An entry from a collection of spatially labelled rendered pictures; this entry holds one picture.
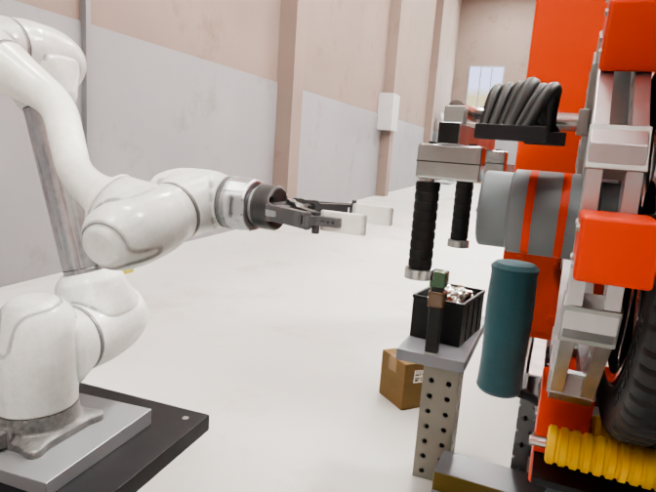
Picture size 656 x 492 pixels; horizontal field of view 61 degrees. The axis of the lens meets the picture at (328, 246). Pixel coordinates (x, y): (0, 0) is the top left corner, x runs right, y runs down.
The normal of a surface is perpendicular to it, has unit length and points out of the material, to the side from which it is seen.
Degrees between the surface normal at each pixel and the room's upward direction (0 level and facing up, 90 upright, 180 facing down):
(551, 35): 90
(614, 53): 125
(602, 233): 90
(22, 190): 90
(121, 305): 72
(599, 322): 90
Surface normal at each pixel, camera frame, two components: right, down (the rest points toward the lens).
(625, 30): -0.36, 0.68
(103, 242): -0.27, 0.45
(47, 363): 0.65, 0.11
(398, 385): -0.90, 0.02
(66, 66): 0.96, -0.04
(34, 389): 0.43, 0.19
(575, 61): -0.39, 0.14
